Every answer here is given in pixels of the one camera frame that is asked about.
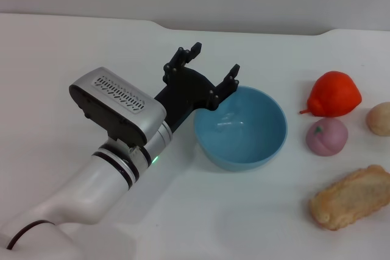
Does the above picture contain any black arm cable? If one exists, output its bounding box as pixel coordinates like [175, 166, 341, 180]
[5, 219, 56, 250]

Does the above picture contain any toasted bread slice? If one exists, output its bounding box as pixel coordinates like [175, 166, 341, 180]
[310, 164, 390, 231]

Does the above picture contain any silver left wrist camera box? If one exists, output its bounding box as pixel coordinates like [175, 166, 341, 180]
[68, 67, 167, 149]

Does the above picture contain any blue bowl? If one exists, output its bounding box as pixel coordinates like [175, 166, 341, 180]
[193, 85, 288, 172]

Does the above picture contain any red pepper toy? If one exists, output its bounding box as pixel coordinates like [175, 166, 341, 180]
[299, 71, 363, 118]

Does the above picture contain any beige round potato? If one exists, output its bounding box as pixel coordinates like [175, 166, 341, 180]
[366, 102, 390, 136]

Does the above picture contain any pink toy peach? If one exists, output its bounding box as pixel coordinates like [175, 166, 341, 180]
[305, 117, 349, 157]

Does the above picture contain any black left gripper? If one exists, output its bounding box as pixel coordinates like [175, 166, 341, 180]
[154, 41, 241, 135]

